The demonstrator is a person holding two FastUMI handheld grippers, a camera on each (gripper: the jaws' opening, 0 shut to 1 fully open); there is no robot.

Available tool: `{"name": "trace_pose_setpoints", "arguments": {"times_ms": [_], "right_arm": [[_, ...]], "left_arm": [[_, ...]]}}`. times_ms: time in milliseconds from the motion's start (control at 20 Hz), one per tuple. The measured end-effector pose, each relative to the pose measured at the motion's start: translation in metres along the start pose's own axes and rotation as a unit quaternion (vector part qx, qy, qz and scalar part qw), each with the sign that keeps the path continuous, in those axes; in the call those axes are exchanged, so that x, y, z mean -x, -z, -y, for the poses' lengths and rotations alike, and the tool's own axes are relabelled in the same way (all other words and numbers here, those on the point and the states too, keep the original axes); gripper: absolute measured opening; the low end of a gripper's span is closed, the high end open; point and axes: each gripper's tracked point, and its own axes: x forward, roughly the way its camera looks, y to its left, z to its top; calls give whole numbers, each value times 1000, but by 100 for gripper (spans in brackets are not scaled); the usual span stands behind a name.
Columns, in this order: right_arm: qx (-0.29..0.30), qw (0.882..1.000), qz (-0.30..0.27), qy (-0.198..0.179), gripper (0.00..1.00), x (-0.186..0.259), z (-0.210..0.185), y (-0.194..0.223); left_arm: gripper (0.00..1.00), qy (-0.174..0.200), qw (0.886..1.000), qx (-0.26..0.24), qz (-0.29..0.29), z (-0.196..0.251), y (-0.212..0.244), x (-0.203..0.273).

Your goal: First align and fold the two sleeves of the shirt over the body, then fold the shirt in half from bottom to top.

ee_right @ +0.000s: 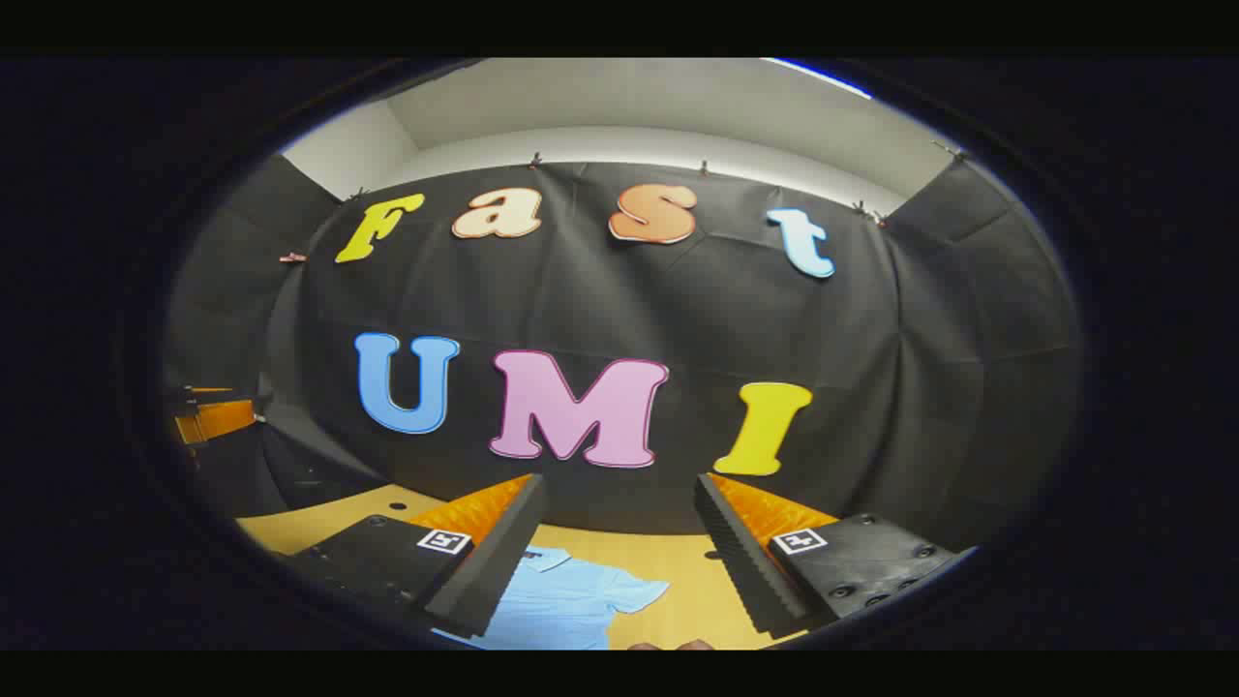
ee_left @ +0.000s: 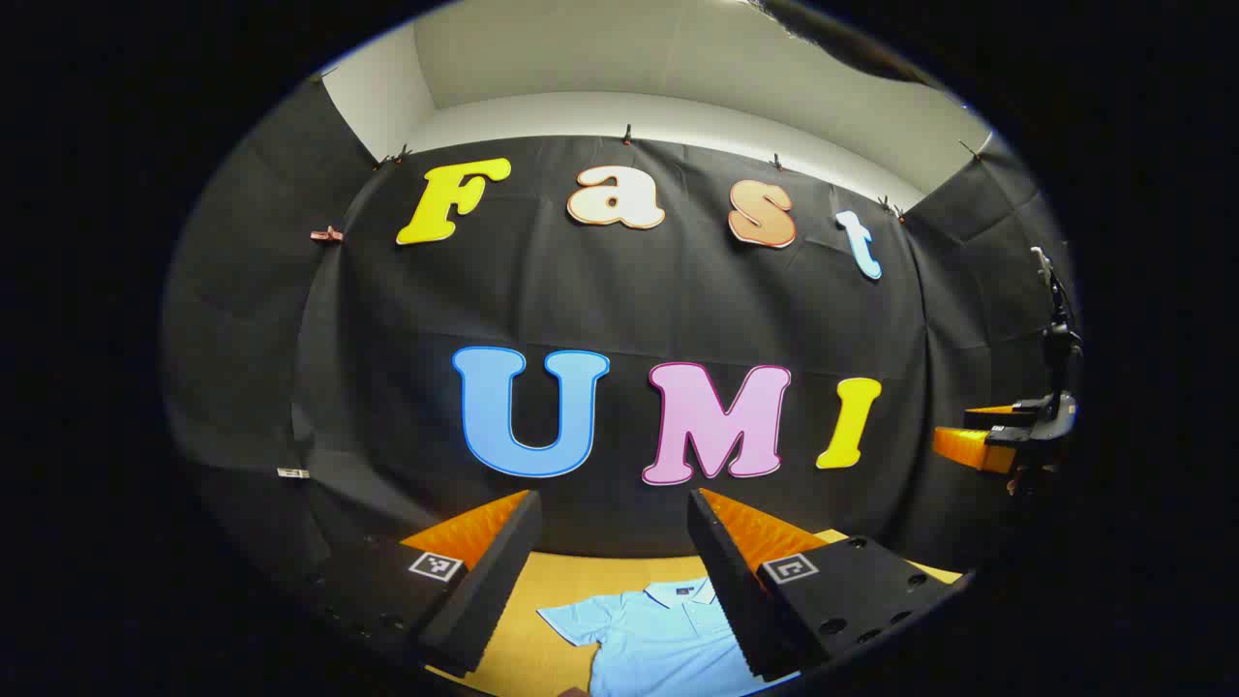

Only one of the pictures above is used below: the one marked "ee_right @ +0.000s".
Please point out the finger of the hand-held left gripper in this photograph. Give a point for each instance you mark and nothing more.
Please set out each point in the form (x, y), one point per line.
(218, 418)

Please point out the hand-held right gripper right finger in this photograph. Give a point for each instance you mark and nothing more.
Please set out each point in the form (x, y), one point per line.
(740, 561)

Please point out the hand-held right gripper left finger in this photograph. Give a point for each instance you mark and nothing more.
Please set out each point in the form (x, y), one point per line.
(503, 561)

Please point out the light blue T-shirt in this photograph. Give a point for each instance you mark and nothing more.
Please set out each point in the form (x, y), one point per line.
(571, 605)

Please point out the black backdrop cloth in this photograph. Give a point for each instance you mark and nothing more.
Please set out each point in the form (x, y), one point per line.
(678, 310)

